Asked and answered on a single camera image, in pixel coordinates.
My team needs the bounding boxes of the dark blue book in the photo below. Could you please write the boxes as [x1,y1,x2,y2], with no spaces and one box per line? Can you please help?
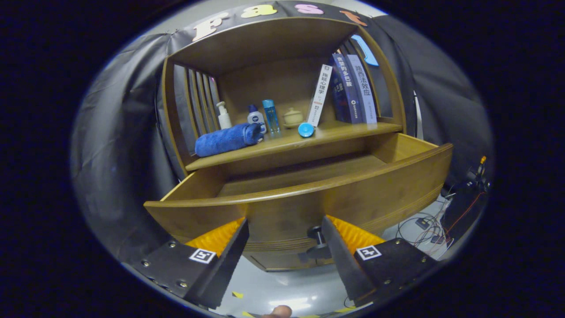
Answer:
[330,53,363,124]

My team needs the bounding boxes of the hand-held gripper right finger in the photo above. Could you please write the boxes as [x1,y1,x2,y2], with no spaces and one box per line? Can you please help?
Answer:
[321,215,438,308]

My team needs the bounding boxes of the folded blue towel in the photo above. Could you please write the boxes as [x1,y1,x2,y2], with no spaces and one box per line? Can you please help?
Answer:
[195,122,264,158]

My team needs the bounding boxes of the wooden countertop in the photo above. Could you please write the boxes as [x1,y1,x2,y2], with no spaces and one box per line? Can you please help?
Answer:
[185,121,403,172]

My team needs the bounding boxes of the white bottle with blue cap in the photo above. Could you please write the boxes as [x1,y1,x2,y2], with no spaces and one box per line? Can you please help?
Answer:
[247,104,267,134]

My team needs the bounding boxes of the wooden cabinet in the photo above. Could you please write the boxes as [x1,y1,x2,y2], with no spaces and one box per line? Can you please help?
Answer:
[161,17,407,272]

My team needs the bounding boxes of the black backdrop cloth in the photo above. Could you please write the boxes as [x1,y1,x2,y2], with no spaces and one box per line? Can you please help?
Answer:
[71,0,493,265]

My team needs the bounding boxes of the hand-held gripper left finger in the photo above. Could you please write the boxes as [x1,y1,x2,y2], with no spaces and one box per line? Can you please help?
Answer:
[128,216,250,310]

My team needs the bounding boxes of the white book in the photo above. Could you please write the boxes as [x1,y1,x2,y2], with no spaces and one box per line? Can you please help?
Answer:
[307,64,333,128]

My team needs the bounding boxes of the beige lidded teacup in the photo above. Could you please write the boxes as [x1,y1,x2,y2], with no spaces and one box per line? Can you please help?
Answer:
[282,107,304,129]

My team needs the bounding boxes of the white pump bottle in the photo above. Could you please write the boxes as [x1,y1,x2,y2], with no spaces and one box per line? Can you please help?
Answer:
[216,101,233,130]

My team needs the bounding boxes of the clear blue bottle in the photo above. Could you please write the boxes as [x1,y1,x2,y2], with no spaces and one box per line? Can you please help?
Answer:
[262,99,282,137]

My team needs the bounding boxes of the thin red cable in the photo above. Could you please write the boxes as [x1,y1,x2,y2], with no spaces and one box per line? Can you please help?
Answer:
[444,190,482,249]

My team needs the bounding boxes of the pale lavender book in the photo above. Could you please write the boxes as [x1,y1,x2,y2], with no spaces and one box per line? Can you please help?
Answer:
[347,54,378,125]

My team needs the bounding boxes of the wooden drawer with black knob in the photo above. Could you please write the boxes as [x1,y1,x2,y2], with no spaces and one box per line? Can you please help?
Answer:
[143,132,454,272]

